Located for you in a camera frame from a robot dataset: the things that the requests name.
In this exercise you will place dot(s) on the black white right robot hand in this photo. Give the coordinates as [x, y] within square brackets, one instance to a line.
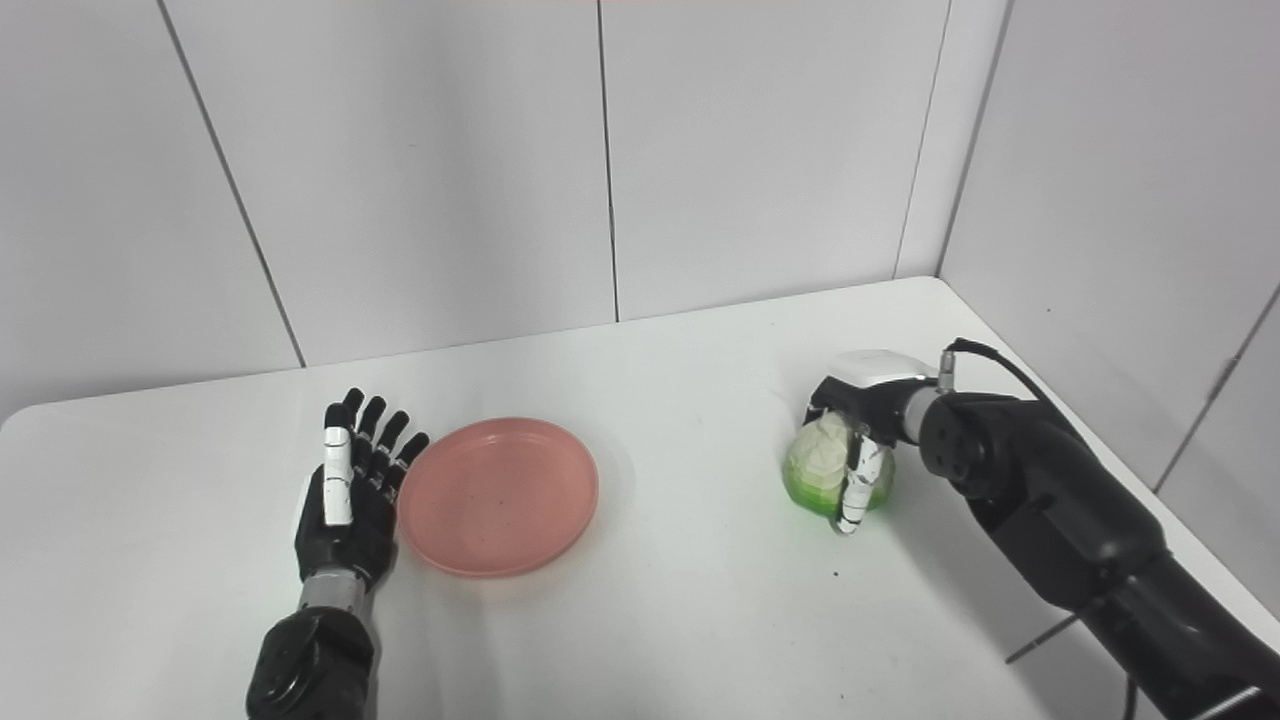
[880, 385]

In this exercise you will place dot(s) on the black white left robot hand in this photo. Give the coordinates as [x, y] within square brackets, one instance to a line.
[345, 545]

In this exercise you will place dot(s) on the green white toy cabbage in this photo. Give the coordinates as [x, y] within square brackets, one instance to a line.
[815, 460]

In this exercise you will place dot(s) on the pink round plate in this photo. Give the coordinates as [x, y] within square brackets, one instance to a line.
[500, 495]

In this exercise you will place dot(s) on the grey wall panel hinge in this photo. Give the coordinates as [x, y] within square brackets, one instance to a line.
[1219, 376]

